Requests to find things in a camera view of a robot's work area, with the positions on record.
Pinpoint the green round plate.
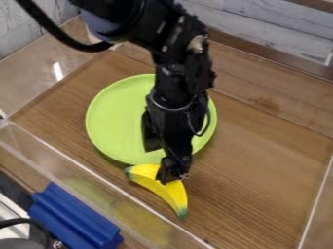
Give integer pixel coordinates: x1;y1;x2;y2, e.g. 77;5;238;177
85;74;218;165

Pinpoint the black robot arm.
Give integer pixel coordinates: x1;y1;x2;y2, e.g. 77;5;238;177
70;0;216;183

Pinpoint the black cable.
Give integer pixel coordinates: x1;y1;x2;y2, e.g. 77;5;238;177
15;0;117;53

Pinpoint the clear acrylic front wall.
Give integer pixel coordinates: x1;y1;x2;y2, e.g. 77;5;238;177
0;120;214;249

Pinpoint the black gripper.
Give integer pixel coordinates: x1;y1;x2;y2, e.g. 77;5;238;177
142;93;212;185

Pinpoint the blue plastic clamp block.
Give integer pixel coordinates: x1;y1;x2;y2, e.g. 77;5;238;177
28;183;123;249

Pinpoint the yellow toy banana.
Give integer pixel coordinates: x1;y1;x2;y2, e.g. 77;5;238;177
125;164;189;220

